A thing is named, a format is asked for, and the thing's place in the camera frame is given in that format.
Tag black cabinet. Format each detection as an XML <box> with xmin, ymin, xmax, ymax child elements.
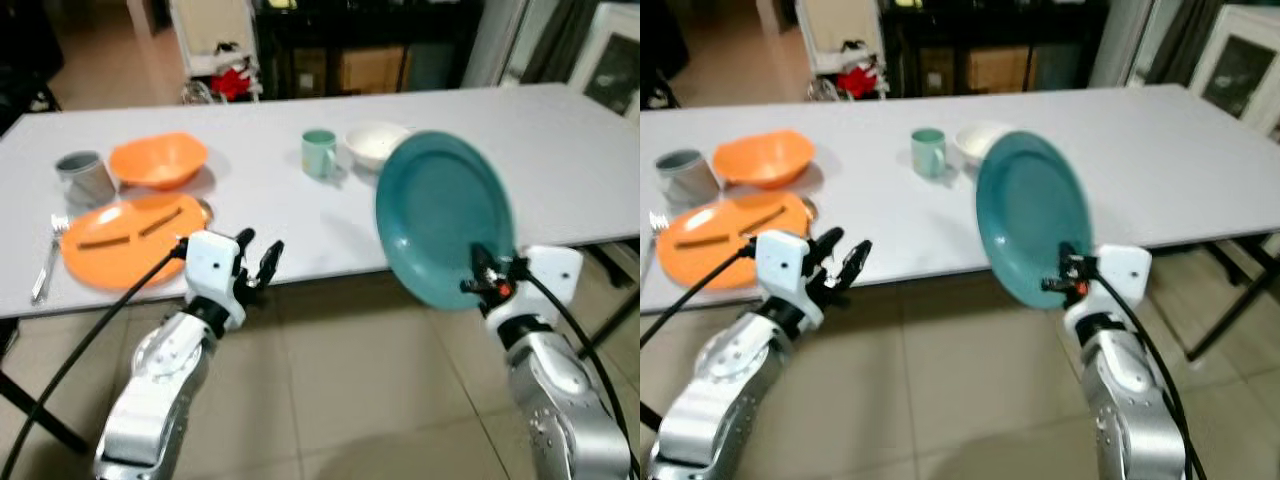
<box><xmin>884</xmin><ymin>0</ymin><xmax>1112</xmax><ymax>98</ymax></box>
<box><xmin>254</xmin><ymin>0</ymin><xmax>483</xmax><ymax>98</ymax></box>

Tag white bowl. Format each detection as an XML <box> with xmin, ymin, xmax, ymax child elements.
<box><xmin>952</xmin><ymin>119</ymin><xmax>1017</xmax><ymax>167</ymax></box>
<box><xmin>344</xmin><ymin>121</ymin><xmax>414</xmax><ymax>172</ymax></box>

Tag white rack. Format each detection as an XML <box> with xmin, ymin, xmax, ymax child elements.
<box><xmin>167</xmin><ymin>0</ymin><xmax>264</xmax><ymax>103</ymax></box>
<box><xmin>794</xmin><ymin>0</ymin><xmax>887</xmax><ymax>103</ymax></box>

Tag brown cardboard box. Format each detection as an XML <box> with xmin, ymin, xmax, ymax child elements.
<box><xmin>964</xmin><ymin>44</ymin><xmax>1032</xmax><ymax>97</ymax></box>
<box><xmin>339</xmin><ymin>44</ymin><xmax>407</xmax><ymax>97</ymax></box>

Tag red cloth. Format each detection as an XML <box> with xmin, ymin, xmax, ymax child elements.
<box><xmin>837</xmin><ymin>61</ymin><xmax>880</xmax><ymax>100</ymax></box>
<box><xmin>209</xmin><ymin>64</ymin><xmax>252</xmax><ymax>102</ymax></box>

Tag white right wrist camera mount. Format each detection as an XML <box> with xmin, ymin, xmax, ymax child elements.
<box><xmin>1064</xmin><ymin>243</ymin><xmax>1152</xmax><ymax>322</ymax></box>
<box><xmin>486</xmin><ymin>244</ymin><xmax>585</xmax><ymax>322</ymax></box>

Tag orange bowl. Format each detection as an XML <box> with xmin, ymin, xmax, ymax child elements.
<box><xmin>107</xmin><ymin>131</ymin><xmax>210</xmax><ymax>192</ymax></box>
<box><xmin>711</xmin><ymin>129</ymin><xmax>817</xmax><ymax>190</ymax></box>

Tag teal plate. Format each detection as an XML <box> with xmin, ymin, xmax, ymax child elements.
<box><xmin>374</xmin><ymin>129</ymin><xmax>517</xmax><ymax>312</ymax></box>
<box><xmin>974</xmin><ymin>129</ymin><xmax>1095</xmax><ymax>312</ymax></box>

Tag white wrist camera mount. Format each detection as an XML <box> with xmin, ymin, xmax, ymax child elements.
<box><xmin>754</xmin><ymin>229</ymin><xmax>814</xmax><ymax>307</ymax></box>
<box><xmin>486</xmin><ymin>244</ymin><xmax>585</xmax><ymax>322</ymax></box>
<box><xmin>182</xmin><ymin>229</ymin><xmax>245</xmax><ymax>307</ymax></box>
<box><xmin>1064</xmin><ymin>243</ymin><xmax>1152</xmax><ymax>322</ymax></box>

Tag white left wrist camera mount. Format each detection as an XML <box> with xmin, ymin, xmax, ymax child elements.
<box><xmin>182</xmin><ymin>229</ymin><xmax>245</xmax><ymax>307</ymax></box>
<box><xmin>754</xmin><ymin>229</ymin><xmax>814</xmax><ymax>307</ymax></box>

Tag green mug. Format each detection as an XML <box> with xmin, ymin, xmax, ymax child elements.
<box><xmin>301</xmin><ymin>129</ymin><xmax>342</xmax><ymax>182</ymax></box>
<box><xmin>909</xmin><ymin>126</ymin><xmax>949</xmax><ymax>182</ymax></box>

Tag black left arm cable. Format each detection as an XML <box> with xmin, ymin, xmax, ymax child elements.
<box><xmin>0</xmin><ymin>240</ymin><xmax>189</xmax><ymax>479</ymax></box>
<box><xmin>640</xmin><ymin>243</ymin><xmax>758</xmax><ymax>348</ymax></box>

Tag grey curtain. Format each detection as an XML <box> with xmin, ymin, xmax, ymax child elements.
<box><xmin>464</xmin><ymin>0</ymin><xmax>603</xmax><ymax>88</ymax></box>
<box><xmin>1089</xmin><ymin>0</ymin><xmax>1227</xmax><ymax>88</ymax></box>

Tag white glass door cabinet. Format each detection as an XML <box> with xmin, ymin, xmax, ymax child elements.
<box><xmin>1187</xmin><ymin>4</ymin><xmax>1280</xmax><ymax>138</ymax></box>
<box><xmin>568</xmin><ymin>3</ymin><xmax>641</xmax><ymax>117</ymax></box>

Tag orange plate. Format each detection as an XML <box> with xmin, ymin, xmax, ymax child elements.
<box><xmin>656</xmin><ymin>189</ymin><xmax>814</xmax><ymax>292</ymax></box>
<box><xmin>59</xmin><ymin>192</ymin><xmax>212</xmax><ymax>292</ymax></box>

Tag grey mug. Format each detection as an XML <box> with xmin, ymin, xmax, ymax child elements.
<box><xmin>654</xmin><ymin>147</ymin><xmax>722</xmax><ymax>210</ymax></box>
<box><xmin>54</xmin><ymin>149</ymin><xmax>117</xmax><ymax>210</ymax></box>

